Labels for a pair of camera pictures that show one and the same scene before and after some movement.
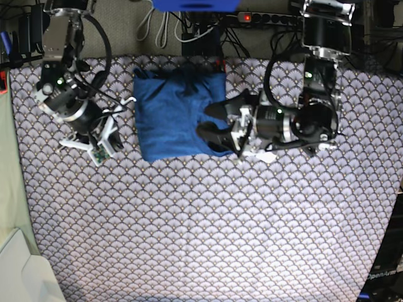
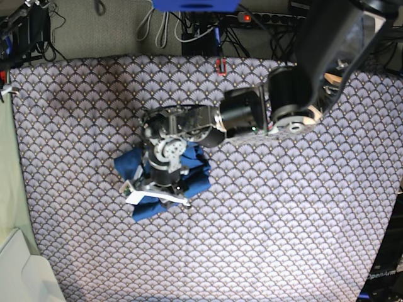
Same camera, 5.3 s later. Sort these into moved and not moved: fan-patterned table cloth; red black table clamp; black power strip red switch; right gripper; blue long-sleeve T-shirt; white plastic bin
Moved: right gripper; blue long-sleeve T-shirt
Not moved: white plastic bin; black power strip red switch; red black table clamp; fan-patterned table cloth
